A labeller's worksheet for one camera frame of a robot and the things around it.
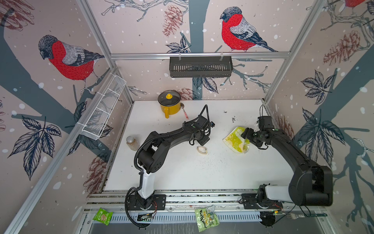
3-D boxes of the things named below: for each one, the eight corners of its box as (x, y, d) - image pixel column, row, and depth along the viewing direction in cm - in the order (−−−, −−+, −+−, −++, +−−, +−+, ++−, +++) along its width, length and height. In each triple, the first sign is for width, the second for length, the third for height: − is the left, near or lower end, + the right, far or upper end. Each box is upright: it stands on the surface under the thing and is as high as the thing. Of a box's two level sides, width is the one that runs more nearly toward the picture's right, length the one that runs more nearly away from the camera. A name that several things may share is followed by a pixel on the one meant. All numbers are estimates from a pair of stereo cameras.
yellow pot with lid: (159, 119, 112) (156, 107, 101) (163, 100, 126) (160, 87, 115) (179, 119, 112) (178, 107, 101) (180, 100, 126) (179, 87, 115)
